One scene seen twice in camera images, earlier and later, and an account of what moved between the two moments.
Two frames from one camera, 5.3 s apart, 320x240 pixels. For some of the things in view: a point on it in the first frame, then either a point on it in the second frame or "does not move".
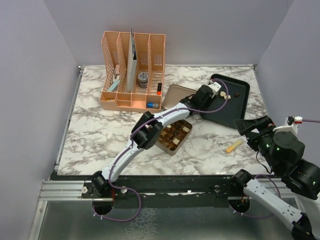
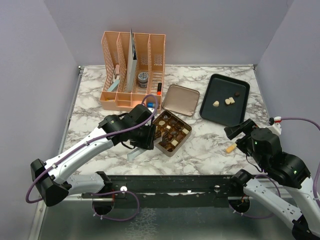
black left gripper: x=205 y=105 -> x=148 y=142
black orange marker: x=159 y=88 does not move
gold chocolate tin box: x=173 y=136 does not move
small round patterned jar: x=142 y=79 does not move
